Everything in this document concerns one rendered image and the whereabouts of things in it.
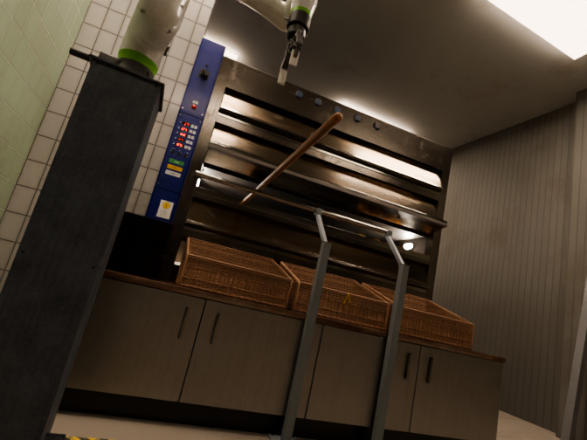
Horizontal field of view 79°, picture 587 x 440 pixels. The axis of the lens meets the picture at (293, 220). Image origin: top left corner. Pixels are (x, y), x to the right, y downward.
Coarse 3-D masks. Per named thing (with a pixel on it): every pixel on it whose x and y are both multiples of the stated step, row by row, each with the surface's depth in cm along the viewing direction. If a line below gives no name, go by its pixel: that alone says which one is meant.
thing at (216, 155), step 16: (208, 160) 229; (224, 160) 226; (240, 160) 223; (256, 160) 223; (256, 176) 239; (288, 176) 232; (304, 176) 232; (304, 192) 249; (320, 192) 245; (336, 192) 242; (352, 192) 242; (352, 208) 260; (368, 208) 256; (384, 208) 252; (400, 208) 253; (400, 224) 273; (416, 224) 269; (432, 224) 264
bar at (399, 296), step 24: (264, 192) 198; (336, 216) 210; (312, 288) 179; (312, 312) 174; (312, 336) 172; (384, 360) 187; (384, 384) 181; (288, 408) 166; (384, 408) 180; (288, 432) 163
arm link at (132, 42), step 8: (128, 24) 117; (128, 32) 117; (136, 32) 113; (128, 40) 116; (136, 40) 115; (144, 40) 114; (120, 48) 117; (128, 48) 115; (136, 48) 115; (144, 48) 116; (152, 48) 117; (160, 48) 118; (120, 56) 116; (128, 56) 115; (136, 56) 115; (144, 56) 116; (152, 56) 118; (160, 56) 122; (144, 64) 117; (152, 64) 119
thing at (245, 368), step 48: (144, 288) 157; (192, 288) 169; (96, 336) 148; (144, 336) 154; (192, 336) 160; (240, 336) 167; (288, 336) 174; (336, 336) 182; (384, 336) 191; (96, 384) 146; (144, 384) 152; (192, 384) 158; (240, 384) 164; (288, 384) 171; (336, 384) 179; (432, 384) 197; (480, 384) 207; (336, 432) 180; (384, 432) 189; (432, 432) 193; (480, 432) 203
